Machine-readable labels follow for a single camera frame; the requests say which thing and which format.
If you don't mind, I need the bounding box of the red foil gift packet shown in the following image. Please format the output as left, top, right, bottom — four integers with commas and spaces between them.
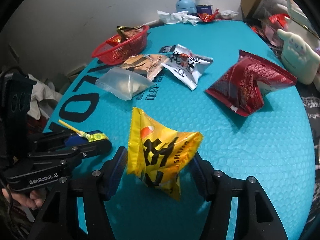
269, 14, 290, 28

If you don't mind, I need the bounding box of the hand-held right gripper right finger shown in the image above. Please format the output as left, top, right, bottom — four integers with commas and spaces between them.
187, 152, 290, 240

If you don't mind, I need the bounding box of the crumpled white wrapper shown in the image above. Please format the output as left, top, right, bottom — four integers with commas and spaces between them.
220, 10, 239, 20

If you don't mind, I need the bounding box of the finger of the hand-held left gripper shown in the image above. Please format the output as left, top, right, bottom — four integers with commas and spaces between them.
32, 129, 109, 151
27, 139, 112, 166

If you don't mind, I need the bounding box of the red gold candy wrapper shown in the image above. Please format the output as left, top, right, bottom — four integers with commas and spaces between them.
199, 9, 220, 23

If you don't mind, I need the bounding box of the yellow snack packet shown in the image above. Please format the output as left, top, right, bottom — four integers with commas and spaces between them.
126, 107, 203, 201

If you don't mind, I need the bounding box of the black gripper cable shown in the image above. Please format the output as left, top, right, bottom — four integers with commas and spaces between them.
0, 180, 33, 240

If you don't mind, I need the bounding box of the white cloth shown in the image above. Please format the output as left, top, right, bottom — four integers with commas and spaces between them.
27, 74, 63, 119

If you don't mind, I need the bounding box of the red foil candy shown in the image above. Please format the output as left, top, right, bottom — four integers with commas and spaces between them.
106, 35, 123, 46

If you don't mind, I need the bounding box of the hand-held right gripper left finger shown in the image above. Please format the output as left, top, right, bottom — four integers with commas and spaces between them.
29, 146, 129, 240

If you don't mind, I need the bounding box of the large crumpled white tissue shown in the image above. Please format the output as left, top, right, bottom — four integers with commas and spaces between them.
157, 10, 189, 24

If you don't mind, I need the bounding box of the red tasselled cloth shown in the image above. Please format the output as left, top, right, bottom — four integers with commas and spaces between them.
25, 115, 48, 135

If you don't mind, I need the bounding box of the person's left hand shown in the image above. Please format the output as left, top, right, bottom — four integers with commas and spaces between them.
1, 187, 52, 210

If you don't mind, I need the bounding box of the cream character water bottle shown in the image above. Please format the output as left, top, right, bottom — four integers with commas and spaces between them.
277, 29, 320, 85

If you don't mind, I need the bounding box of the small crumpled white tissue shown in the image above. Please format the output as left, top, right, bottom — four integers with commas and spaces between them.
181, 14, 200, 26

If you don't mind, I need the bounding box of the green lollipop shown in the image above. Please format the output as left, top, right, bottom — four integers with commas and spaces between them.
58, 119, 108, 142

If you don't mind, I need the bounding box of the tan illustrated snack packet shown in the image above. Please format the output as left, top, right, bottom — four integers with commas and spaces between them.
120, 54, 169, 81

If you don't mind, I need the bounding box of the blue antlered humidifier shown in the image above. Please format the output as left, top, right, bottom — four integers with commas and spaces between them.
176, 0, 196, 14

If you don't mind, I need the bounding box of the white snack packet black print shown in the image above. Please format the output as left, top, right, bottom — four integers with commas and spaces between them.
161, 44, 214, 91

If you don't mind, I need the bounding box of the brown red snack packet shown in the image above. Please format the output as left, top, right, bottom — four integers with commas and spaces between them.
117, 26, 144, 42

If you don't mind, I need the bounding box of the dark jar white lid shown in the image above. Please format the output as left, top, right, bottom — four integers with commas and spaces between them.
194, 0, 214, 14

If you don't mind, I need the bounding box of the clear plastic pouch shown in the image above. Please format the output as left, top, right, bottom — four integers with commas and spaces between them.
96, 67, 153, 101

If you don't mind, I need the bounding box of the red plastic basket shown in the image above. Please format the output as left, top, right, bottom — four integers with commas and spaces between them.
92, 25, 150, 65

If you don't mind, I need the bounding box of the large dark red packet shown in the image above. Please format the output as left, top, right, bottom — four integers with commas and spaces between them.
205, 49, 298, 117

